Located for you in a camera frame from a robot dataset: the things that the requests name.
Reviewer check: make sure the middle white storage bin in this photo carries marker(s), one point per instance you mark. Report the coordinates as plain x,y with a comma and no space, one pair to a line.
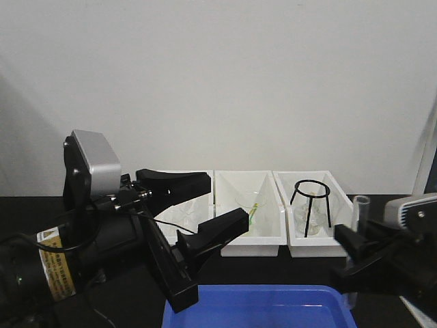
266,236

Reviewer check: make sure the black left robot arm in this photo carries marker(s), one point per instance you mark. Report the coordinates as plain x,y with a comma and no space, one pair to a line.
47,267

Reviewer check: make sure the right white storage bin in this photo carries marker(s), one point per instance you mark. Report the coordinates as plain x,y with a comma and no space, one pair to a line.
322,244

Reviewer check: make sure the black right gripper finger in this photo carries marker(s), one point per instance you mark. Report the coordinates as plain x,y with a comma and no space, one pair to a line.
359,248
374,275

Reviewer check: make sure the left white storage bin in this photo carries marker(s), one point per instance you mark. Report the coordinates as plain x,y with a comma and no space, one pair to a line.
170,229

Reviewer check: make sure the blue plastic tray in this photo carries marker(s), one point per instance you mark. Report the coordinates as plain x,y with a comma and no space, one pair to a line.
256,305

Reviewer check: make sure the clear glass test tube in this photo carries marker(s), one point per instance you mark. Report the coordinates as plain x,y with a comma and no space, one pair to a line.
361,204

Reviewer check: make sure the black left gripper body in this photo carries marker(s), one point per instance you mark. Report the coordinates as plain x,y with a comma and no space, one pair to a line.
130,236

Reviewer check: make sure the glass flask in right bin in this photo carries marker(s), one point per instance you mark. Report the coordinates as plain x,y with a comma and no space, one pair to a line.
318,218

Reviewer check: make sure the glassware in left bin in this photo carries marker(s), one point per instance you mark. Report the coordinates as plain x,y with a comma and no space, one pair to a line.
187,214

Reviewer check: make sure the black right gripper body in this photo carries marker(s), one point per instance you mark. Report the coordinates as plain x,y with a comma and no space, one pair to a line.
412,256

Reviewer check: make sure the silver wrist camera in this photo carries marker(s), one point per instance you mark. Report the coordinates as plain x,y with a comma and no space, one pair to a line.
395,211
92,167

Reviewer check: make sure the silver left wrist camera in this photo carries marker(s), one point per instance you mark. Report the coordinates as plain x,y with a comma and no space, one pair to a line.
92,167

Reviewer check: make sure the white storage bin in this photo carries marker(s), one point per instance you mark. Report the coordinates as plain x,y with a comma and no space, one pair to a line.
170,229
266,236
322,244

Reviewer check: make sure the glass beaker in middle bin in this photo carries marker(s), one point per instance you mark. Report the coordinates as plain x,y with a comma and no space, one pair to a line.
246,199

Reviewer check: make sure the black metal tripod stand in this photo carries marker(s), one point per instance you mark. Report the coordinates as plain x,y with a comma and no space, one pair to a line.
310,201

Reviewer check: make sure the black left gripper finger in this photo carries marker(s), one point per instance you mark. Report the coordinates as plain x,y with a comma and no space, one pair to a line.
212,235
170,189

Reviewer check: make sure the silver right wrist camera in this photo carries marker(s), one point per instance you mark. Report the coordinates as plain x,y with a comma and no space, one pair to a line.
395,211

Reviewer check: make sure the yellow green plastic spoon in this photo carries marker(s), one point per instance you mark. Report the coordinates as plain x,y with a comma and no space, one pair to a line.
252,212

